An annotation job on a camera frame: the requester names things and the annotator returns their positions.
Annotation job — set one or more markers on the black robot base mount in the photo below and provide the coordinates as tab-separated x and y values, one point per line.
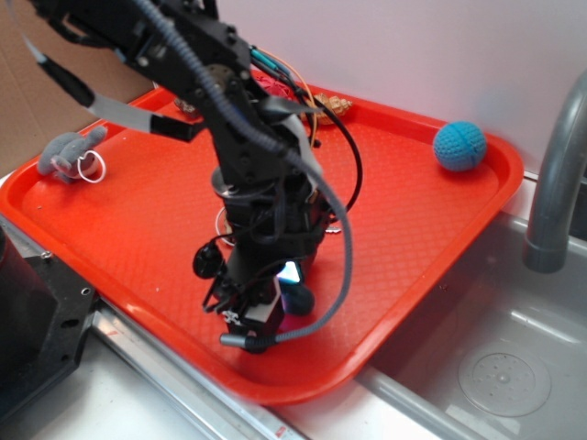
46	312

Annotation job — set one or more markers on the blue crocheted ball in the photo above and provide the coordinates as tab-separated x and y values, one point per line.
459	146

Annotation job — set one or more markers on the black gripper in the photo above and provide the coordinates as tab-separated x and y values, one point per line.
276	227

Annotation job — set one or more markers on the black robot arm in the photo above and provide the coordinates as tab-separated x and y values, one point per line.
184	47

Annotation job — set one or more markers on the stainless steel sink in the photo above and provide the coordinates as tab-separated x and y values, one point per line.
495	350

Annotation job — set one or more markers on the red plastic tray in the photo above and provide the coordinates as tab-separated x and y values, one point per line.
134	236

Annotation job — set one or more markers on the brown rock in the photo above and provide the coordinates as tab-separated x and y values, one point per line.
187	109

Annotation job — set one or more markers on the brown cardboard panel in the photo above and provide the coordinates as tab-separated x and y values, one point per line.
34	109

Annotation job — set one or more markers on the grey sink faucet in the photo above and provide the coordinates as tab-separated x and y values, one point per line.
558	210

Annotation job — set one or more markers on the grey plush mouse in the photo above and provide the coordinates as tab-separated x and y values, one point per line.
71	157

